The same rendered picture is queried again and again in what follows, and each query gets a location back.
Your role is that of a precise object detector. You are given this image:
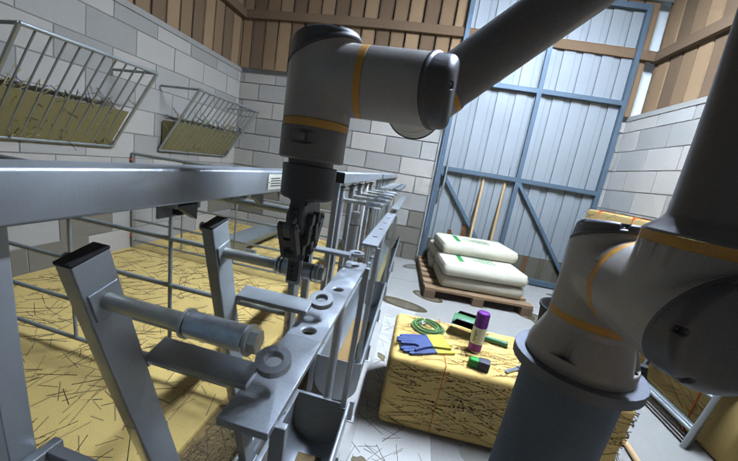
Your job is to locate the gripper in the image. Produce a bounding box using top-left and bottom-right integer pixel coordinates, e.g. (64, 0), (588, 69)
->
(277, 159), (338, 286)

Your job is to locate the grey gang bar with holes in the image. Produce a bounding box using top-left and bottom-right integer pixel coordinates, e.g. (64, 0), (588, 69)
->
(215, 195), (406, 442)

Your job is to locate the grey steel yoke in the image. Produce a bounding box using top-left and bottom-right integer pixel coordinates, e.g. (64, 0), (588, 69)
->
(199, 215), (242, 321)
(54, 242), (184, 461)

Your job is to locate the white feed sack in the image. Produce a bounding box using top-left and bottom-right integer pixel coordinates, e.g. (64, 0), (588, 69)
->
(433, 232), (520, 264)
(430, 247), (530, 287)
(432, 264), (527, 300)

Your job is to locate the blue yellow work glove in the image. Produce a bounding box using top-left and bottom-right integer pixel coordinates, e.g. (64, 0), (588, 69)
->
(397, 343), (456, 357)
(400, 332), (453, 350)

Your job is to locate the wooden pallet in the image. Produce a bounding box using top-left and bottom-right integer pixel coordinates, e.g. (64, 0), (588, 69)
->
(415, 255), (535, 318)

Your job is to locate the white bottle with purple cap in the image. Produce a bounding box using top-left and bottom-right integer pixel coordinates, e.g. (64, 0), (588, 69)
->
(467, 310), (492, 354)

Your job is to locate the blue framed barn door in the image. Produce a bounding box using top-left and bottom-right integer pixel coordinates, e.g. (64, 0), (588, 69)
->
(417, 0), (658, 289)

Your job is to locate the grey metal stand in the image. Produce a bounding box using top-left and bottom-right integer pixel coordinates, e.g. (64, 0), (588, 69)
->
(648, 383), (725, 450)

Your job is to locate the grey yoke handle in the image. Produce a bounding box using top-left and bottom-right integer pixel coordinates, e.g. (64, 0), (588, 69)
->
(220, 247), (326, 282)
(99, 291), (266, 357)

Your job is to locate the green rope coil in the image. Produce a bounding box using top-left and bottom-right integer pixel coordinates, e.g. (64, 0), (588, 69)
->
(411, 317), (450, 336)

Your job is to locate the grey wire hay rack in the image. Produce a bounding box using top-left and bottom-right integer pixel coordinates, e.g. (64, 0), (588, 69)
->
(0, 18), (158, 149)
(158, 85), (259, 158)

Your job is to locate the wooden tool handle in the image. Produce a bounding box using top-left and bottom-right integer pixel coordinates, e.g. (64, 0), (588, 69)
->
(468, 178), (486, 238)
(489, 182), (508, 241)

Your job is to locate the grey steel feed barrier frame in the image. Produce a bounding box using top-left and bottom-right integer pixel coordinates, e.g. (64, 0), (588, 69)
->
(0, 157), (408, 461)

